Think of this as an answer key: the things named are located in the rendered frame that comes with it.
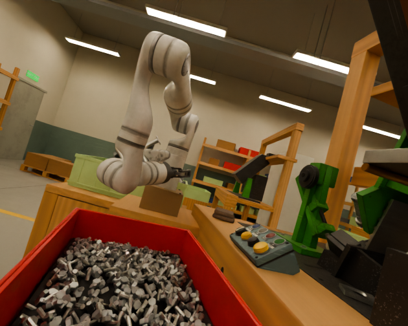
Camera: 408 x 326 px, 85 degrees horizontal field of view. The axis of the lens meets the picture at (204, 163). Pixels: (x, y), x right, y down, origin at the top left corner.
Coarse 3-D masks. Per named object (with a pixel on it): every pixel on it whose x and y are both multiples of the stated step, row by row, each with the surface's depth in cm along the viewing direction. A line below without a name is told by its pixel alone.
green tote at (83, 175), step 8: (80, 160) 118; (88, 160) 118; (96, 160) 118; (80, 168) 118; (88, 168) 118; (96, 168) 119; (72, 176) 118; (80, 176) 118; (88, 176) 118; (96, 176) 118; (72, 184) 117; (80, 184) 117; (88, 184) 118; (96, 184) 118; (104, 184) 119; (184, 184) 122; (96, 192) 118; (104, 192) 119; (112, 192) 119; (136, 192) 120; (184, 192) 122
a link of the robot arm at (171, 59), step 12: (168, 36) 51; (156, 48) 50; (168, 48) 49; (180, 48) 49; (156, 60) 51; (168, 60) 50; (180, 60) 50; (156, 72) 54; (168, 72) 52; (180, 72) 53; (168, 84) 68; (180, 84) 57; (168, 96) 67; (180, 96) 64; (180, 108) 71
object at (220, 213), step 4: (216, 208) 82; (220, 208) 85; (216, 212) 79; (220, 212) 78; (224, 212) 78; (228, 212) 80; (232, 212) 84; (212, 216) 79; (216, 216) 78; (220, 216) 78; (224, 216) 79; (228, 216) 78; (232, 216) 78; (224, 220) 78; (228, 220) 78; (232, 220) 78
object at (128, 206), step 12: (120, 204) 81; (132, 204) 86; (120, 216) 76; (132, 216) 77; (144, 216) 77; (156, 216) 78; (168, 216) 84; (180, 216) 90; (192, 216) 97; (192, 228) 79
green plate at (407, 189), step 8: (400, 136) 45; (400, 144) 44; (376, 184) 47; (384, 184) 46; (392, 184) 45; (400, 184) 43; (384, 192) 46; (392, 192) 47; (400, 192) 47; (384, 200) 47; (400, 200) 47
